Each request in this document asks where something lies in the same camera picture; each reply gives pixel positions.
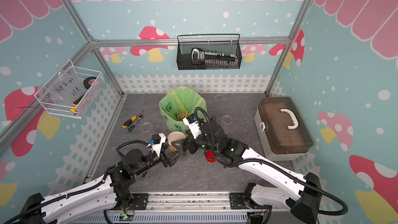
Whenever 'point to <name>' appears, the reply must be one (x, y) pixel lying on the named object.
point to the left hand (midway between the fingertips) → (179, 147)
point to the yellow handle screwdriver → (133, 118)
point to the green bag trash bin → (179, 102)
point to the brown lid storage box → (283, 130)
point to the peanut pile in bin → (182, 114)
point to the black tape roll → (88, 82)
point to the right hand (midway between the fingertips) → (179, 138)
